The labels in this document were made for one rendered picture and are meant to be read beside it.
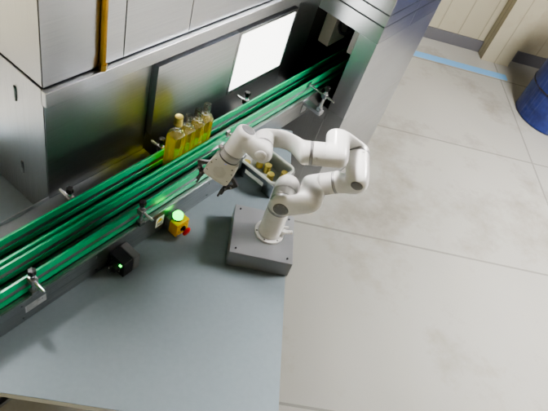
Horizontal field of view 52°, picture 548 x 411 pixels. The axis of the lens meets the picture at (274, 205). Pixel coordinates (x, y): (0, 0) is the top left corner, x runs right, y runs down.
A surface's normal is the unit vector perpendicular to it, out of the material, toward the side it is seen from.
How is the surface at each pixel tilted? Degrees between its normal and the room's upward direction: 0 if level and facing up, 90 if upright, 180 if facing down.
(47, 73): 90
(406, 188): 0
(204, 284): 0
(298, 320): 0
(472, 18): 90
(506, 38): 90
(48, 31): 90
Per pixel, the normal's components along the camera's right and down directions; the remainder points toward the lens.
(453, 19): -0.05, 0.73
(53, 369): 0.26, -0.65
